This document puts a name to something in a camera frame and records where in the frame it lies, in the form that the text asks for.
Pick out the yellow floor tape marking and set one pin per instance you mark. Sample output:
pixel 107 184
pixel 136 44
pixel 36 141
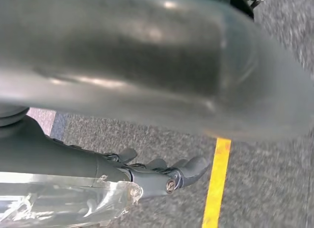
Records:
pixel 216 187

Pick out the clear plastic cover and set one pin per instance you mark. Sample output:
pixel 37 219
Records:
pixel 61 203

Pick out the black robot leg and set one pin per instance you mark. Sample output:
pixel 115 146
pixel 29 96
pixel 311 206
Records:
pixel 242 0

